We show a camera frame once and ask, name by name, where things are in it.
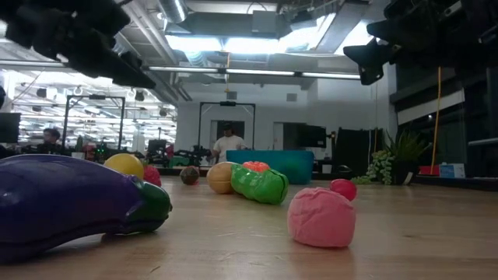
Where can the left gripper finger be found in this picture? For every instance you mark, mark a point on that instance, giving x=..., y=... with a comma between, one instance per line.
x=132, y=59
x=113, y=72

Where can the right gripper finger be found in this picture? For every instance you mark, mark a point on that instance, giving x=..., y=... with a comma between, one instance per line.
x=371, y=52
x=366, y=74

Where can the red toy strawberry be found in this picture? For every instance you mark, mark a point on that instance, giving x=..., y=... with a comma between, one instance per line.
x=153, y=176

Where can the small red round toy fruit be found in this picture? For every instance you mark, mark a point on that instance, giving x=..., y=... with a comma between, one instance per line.
x=344, y=187

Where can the red toy chili pepper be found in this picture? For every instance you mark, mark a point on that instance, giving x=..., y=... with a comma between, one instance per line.
x=189, y=175

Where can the tan toy potato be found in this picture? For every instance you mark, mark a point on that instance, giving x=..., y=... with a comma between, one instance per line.
x=219, y=178

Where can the teal plastic tupperware container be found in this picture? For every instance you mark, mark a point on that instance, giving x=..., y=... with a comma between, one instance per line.
x=295, y=163

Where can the black panel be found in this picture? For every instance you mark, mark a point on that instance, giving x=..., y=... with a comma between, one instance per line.
x=358, y=149

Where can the black television screen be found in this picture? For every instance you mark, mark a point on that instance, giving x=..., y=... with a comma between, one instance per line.
x=311, y=136

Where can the green leafy toy vegetable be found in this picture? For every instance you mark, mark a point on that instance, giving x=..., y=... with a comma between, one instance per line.
x=404, y=155

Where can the person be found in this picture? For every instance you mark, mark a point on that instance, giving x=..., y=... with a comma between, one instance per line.
x=227, y=144
x=50, y=138

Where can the long ceiling light bar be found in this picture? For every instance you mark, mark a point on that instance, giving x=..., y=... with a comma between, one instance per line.
x=257, y=72

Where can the grey ceiling unit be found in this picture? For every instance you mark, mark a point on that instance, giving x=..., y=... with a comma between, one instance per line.
x=264, y=21

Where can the black computer monitor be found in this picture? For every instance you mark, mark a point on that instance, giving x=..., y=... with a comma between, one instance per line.
x=9, y=127

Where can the red box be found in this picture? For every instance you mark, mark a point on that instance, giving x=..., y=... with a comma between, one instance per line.
x=430, y=171

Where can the blue and white box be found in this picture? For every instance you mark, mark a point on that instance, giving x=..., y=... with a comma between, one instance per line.
x=451, y=171

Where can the purple toy eggplant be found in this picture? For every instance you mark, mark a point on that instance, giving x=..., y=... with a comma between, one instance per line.
x=70, y=198

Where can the pink toy peach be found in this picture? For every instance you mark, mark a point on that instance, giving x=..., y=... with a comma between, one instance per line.
x=321, y=218

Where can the black robot rig frame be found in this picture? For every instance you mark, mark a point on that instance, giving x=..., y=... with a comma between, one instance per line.
x=93, y=97
x=227, y=103

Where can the silver ceiling duct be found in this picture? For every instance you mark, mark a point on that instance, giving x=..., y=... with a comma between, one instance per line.
x=173, y=9

